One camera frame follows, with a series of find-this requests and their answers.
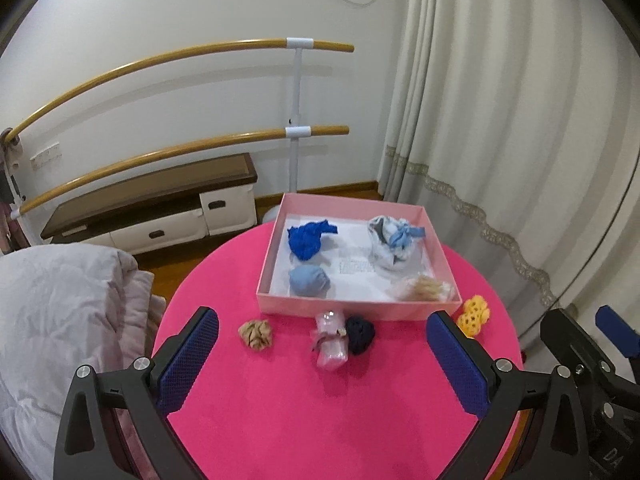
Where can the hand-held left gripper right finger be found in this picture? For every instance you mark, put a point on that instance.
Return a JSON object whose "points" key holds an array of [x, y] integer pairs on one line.
{"points": [[457, 365]]}

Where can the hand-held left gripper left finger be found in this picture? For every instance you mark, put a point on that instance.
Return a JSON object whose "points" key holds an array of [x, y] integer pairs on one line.
{"points": [[187, 360]]}

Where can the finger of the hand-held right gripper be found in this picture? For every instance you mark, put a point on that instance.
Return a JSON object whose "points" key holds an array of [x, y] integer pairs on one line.
{"points": [[617, 330], [575, 340]]}

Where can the yellow crochet toy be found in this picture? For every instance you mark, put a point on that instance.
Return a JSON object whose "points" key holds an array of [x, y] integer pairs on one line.
{"points": [[474, 316]]}

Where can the beige scrunchie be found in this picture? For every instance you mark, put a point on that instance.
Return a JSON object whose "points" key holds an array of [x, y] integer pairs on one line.
{"points": [[256, 334]]}

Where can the clear bag of cotton swabs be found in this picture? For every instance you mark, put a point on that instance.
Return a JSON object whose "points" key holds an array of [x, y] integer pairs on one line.
{"points": [[425, 289]]}

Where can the navy scrunchie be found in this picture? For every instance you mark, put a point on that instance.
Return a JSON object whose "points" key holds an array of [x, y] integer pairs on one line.
{"points": [[360, 335]]}

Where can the pink cardboard box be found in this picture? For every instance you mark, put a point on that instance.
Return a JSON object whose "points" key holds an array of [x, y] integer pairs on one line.
{"points": [[350, 310]]}

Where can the clear pink-zip bag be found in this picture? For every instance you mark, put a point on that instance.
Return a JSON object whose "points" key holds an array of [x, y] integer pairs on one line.
{"points": [[332, 350]]}

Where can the white pouch with blue ribbon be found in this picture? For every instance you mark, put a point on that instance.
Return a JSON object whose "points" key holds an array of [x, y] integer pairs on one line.
{"points": [[390, 245]]}

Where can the light blue scrunchie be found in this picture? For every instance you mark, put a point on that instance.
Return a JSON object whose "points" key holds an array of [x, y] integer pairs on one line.
{"points": [[309, 280]]}

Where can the blue fluffy cloth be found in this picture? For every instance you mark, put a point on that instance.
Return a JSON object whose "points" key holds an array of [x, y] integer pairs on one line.
{"points": [[307, 240]]}

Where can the round pink table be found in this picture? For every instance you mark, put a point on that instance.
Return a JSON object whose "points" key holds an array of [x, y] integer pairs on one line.
{"points": [[300, 410]]}

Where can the grey quilted blanket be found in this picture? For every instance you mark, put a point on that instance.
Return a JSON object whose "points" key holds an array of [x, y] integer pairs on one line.
{"points": [[60, 310]]}

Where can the round white barre stand base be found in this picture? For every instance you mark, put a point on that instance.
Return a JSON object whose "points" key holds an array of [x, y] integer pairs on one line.
{"points": [[272, 213]]}

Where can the low brown-topped cabinet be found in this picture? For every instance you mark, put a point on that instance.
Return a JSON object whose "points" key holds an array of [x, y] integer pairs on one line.
{"points": [[150, 185]]}

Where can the cream lace-trimmed curtain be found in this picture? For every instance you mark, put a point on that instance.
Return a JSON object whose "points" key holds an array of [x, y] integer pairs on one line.
{"points": [[500, 85]]}

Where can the white wall socket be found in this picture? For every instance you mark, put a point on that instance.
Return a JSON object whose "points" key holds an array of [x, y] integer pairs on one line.
{"points": [[45, 155]]}

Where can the white barre stand post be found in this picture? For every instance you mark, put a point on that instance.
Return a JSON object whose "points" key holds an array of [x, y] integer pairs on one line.
{"points": [[298, 90]]}

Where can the long wooden barre rail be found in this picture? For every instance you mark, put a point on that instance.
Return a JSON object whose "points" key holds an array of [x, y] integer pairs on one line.
{"points": [[150, 60]]}

